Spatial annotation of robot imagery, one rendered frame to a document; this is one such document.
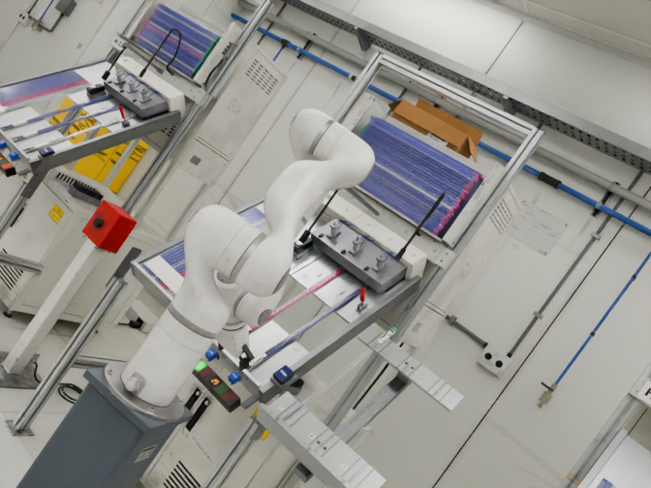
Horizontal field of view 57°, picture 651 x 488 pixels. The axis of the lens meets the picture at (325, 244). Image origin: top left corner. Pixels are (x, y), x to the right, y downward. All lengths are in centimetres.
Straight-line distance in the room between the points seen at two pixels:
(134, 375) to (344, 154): 67
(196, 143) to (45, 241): 84
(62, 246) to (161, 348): 178
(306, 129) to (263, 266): 40
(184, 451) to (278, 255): 122
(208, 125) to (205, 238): 191
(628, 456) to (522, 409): 158
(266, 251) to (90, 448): 52
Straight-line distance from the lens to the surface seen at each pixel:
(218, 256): 123
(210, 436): 224
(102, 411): 132
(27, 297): 309
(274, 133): 454
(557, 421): 348
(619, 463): 194
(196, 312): 124
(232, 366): 183
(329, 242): 212
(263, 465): 213
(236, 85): 312
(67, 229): 296
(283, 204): 130
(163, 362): 128
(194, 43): 308
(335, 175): 140
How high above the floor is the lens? 123
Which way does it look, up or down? 2 degrees down
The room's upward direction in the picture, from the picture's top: 35 degrees clockwise
